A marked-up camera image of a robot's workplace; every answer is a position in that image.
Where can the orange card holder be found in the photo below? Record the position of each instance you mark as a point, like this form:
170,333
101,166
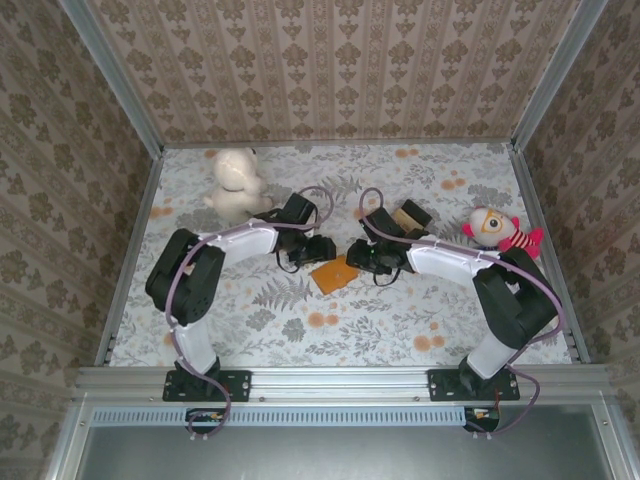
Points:
332,275

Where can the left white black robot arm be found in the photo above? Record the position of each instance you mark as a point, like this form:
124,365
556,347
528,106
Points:
245,245

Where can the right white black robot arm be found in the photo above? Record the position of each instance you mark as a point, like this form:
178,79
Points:
450,260

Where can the brown black box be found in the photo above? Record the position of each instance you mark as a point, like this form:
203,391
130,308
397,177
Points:
417,212

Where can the white plush bear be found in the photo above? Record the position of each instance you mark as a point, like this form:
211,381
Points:
232,172

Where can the plush doll with red stripes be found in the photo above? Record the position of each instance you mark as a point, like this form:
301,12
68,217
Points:
487,225

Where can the floral table cover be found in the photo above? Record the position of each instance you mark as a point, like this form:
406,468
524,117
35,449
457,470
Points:
350,325

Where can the black connector module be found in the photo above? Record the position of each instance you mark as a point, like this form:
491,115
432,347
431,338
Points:
482,415
202,416

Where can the grey metal panel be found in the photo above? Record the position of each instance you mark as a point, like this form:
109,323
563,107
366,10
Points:
350,450

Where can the aluminium frame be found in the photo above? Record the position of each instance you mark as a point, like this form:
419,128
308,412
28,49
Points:
350,380

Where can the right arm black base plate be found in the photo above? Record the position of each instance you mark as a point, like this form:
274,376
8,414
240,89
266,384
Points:
442,385

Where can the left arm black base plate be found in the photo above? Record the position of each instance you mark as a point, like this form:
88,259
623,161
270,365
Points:
235,385

